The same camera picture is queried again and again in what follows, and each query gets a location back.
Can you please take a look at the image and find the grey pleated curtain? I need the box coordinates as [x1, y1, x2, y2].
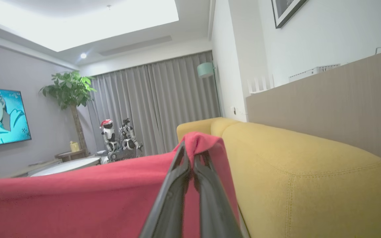
[77, 51, 223, 156]

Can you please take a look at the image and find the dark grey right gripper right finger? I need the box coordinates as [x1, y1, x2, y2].
[193, 155, 244, 238]

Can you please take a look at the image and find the wall mounted flat television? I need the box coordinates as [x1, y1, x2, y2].
[0, 86, 32, 149]

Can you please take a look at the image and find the toy robot with red hat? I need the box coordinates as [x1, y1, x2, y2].
[100, 119, 120, 153]

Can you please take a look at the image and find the small yellow sofa back cushion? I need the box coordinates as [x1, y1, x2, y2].
[210, 118, 241, 138]

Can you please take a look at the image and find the white round coffee table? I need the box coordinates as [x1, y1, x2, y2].
[28, 157, 102, 178]

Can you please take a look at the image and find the black and white toy robot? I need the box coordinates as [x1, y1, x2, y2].
[119, 117, 143, 151]

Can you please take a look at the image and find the floor lamp with mint shade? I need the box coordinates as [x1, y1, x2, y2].
[197, 59, 223, 117]

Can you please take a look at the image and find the beige wooden partition panel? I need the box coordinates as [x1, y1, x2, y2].
[246, 46, 381, 179]

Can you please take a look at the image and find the flat white electronic device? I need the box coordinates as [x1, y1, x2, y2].
[288, 63, 341, 83]

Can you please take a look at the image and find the green potted money tree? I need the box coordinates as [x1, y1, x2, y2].
[39, 70, 97, 156]

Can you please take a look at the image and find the red garment with white trim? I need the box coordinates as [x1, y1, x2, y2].
[0, 132, 241, 238]

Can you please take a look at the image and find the large yellow sofa back cushion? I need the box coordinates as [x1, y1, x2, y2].
[222, 122, 381, 238]

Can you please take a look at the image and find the white router with antennas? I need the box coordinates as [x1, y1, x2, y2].
[247, 74, 275, 95]

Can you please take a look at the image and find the dark toy display base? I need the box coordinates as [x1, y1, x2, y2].
[107, 148, 144, 163]

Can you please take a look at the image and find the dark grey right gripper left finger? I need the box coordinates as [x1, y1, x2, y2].
[139, 140, 191, 238]

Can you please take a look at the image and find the black framed wall picture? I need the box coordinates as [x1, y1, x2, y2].
[271, 0, 309, 29]

